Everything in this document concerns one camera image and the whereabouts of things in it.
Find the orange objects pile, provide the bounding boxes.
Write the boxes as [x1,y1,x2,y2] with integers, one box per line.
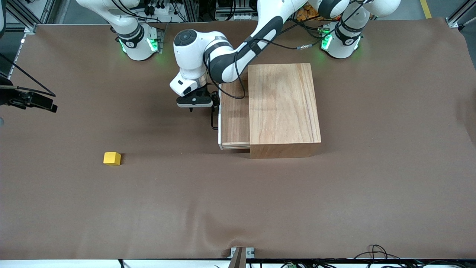
[297,3,321,21]

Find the aluminium frame post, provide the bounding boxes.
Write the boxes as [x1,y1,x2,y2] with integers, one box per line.
[446,0,476,29]
[0,0,38,35]

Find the wooden drawer with white front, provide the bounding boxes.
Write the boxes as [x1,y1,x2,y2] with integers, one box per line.
[218,80,251,150]

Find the yellow wooden block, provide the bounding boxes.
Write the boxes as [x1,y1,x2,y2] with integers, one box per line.
[103,152,122,166]

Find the light wooden drawer cabinet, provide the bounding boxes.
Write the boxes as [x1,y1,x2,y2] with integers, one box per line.
[248,63,322,159]

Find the metal table clamp bracket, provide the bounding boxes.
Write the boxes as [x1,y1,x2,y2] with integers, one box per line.
[228,246,255,268]

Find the black cable bundle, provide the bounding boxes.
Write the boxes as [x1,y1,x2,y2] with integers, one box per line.
[353,244,476,268]

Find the white power strip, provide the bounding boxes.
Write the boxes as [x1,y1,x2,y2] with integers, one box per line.
[143,0,175,15]

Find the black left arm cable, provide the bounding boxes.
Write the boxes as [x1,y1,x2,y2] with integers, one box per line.
[206,22,324,100]

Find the brown table cover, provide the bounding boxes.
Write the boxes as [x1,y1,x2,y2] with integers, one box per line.
[0,17,476,260]

